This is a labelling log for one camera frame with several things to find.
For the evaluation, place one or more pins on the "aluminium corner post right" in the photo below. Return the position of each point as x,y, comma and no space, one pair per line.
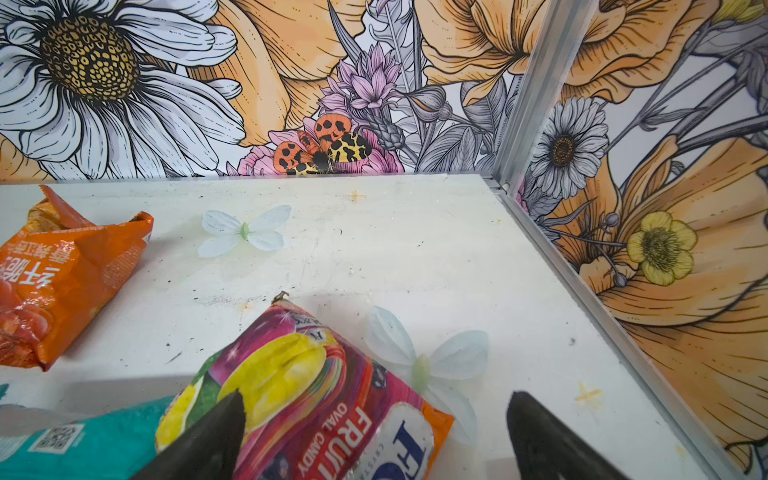
563,29

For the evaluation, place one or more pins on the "orange snack packet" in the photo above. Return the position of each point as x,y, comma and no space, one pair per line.
57,273

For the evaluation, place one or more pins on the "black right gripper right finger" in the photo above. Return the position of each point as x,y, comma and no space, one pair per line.
546,448

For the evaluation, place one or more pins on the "fruit oval candy packet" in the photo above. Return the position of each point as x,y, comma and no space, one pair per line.
316,407

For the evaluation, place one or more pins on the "teal snack packet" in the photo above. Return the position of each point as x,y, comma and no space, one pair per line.
46,444

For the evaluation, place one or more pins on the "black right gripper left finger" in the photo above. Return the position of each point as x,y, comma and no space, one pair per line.
208,450

